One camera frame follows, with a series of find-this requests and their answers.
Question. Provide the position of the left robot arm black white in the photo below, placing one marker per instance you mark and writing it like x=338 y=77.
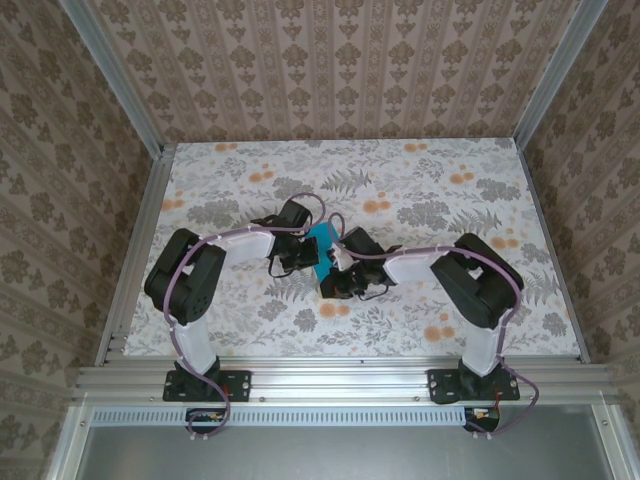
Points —
x=185 y=285

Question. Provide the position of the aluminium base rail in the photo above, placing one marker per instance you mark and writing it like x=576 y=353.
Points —
x=340 y=380

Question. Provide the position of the grey metal panel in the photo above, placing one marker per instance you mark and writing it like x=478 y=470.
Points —
x=340 y=455

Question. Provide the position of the aluminium side rail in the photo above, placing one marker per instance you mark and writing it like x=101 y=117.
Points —
x=137 y=225

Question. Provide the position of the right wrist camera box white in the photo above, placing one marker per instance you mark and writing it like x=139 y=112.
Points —
x=341 y=260

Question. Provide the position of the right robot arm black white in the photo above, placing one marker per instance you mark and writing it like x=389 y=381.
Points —
x=475 y=290

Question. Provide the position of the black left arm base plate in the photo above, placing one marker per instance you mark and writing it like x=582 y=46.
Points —
x=240 y=385

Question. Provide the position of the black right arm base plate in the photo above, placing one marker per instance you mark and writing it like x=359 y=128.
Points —
x=440 y=385

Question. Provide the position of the floral printed table cover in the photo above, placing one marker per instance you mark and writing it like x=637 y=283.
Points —
x=320 y=165

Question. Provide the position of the aluminium frame post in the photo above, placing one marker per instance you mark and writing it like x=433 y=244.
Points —
x=555 y=75
x=119 y=80

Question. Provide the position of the teal blue cloth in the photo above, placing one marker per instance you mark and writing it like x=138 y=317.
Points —
x=324 y=240

